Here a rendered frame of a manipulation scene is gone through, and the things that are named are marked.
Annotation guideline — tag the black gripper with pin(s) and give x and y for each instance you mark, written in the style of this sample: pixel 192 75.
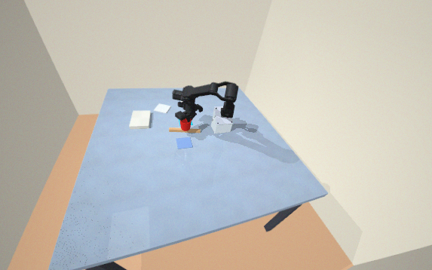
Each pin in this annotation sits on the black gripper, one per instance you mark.
pixel 189 112

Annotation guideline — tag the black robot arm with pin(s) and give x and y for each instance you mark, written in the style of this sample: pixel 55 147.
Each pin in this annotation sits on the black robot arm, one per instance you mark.
pixel 189 94

